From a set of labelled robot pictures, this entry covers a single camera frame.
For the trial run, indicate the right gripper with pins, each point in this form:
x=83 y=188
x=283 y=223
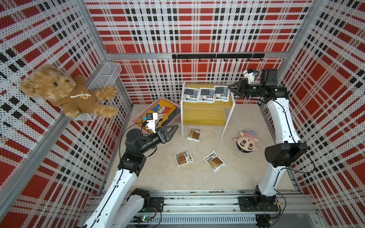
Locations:
x=243 y=88

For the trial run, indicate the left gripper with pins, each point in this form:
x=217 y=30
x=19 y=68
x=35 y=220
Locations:
x=163 y=136

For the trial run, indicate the grey coffee bag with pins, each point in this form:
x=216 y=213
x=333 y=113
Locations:
x=190 y=95
x=206 y=95
x=221 y=93

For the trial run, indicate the brown coffee bag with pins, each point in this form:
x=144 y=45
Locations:
x=184 y=158
x=194 y=134
x=215 y=161

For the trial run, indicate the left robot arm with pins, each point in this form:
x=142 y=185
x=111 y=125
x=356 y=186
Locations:
x=110 y=213

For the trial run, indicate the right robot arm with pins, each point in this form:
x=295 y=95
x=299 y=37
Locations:
x=288 y=146

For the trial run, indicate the yellow two-tier shelf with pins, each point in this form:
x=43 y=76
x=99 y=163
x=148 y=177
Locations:
x=205 y=114

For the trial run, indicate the pink plastic basket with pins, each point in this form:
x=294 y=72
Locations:
x=142 y=114

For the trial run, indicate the yellow printed cloth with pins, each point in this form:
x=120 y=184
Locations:
x=159 y=109

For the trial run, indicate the plush doll head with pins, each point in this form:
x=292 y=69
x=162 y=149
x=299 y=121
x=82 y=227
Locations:
x=246 y=143

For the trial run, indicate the small circuit board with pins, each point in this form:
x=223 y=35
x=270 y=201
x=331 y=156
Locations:
x=142 y=219

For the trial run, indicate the brown teddy bear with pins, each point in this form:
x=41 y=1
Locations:
x=71 y=94

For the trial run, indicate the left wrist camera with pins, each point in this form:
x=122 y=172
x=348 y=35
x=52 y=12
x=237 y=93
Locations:
x=149 y=122

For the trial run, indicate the black wall hook rail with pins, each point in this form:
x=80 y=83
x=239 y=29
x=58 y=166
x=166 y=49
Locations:
x=247 y=56

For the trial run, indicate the white wire basket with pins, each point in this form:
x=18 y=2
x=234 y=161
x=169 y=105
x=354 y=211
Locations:
x=104 y=75

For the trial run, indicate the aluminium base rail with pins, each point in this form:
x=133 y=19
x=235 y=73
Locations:
x=217 y=207

